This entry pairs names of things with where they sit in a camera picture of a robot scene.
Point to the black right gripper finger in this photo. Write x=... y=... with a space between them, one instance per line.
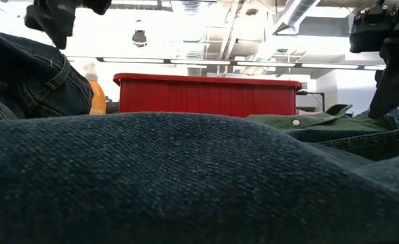
x=396 y=78

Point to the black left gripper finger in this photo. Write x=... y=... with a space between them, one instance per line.
x=55 y=20

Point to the green button shirt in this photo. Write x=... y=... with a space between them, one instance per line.
x=321 y=122

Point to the red plastic bin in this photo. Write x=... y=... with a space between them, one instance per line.
x=203 y=98

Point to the black metal stand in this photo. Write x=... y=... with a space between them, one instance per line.
x=313 y=92

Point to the black ceiling-mounted device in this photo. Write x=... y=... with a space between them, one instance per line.
x=139 y=38

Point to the orange spray bottle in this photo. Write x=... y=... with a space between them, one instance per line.
x=99 y=101

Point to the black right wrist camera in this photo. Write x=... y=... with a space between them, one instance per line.
x=365 y=37

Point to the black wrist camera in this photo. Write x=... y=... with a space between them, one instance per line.
x=97 y=6
x=365 y=37

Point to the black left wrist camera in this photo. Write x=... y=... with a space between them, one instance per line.
x=97 y=6

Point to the silver ceiling duct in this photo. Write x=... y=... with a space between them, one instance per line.
x=294 y=13

